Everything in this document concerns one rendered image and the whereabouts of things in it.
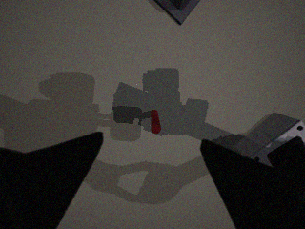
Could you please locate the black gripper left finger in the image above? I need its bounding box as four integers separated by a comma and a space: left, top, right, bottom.
0, 132, 104, 229

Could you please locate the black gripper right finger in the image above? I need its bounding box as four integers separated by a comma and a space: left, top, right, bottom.
200, 139, 305, 229

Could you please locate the dark red peg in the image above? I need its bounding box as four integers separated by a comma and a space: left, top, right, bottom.
151, 110, 161, 134

